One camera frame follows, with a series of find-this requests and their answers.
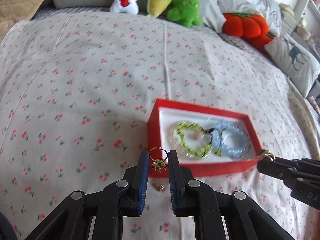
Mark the large gold knot ring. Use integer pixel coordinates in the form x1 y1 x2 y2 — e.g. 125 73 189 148
256 149 276 163

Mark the small gold charm earring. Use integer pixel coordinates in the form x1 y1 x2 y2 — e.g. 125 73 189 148
153 183 166 192

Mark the gold flower ring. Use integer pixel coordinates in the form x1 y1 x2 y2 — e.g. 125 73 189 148
149 146 169 173

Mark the clear pearl bead bracelet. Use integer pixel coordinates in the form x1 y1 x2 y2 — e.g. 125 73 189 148
171 120 213 160

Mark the green bead bracelet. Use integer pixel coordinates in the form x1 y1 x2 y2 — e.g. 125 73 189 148
175 121 223 159

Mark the light blue bead bracelet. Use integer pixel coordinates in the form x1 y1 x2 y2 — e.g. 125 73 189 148
211 120 252 160

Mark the red jewelry box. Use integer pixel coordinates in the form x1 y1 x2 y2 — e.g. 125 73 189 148
148 99 262 177

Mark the deer print pillow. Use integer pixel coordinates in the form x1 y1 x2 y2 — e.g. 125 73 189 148
264 33 319 98

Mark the cherry print bedsheet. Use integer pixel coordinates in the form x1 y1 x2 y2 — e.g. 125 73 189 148
1 12 319 239

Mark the orange pumpkin plush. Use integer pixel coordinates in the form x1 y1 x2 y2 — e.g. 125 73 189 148
223 13 269 38
244 34 273 54

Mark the stack of books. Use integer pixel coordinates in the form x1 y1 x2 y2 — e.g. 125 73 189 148
279 3 297 35

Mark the white bookshelf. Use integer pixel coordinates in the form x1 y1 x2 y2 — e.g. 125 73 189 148
291 0 320 53

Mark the green tree plush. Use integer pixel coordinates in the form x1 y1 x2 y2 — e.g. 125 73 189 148
167 0 202 28

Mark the white doodle pillow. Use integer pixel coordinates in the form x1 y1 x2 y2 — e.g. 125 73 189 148
217 0 282 37

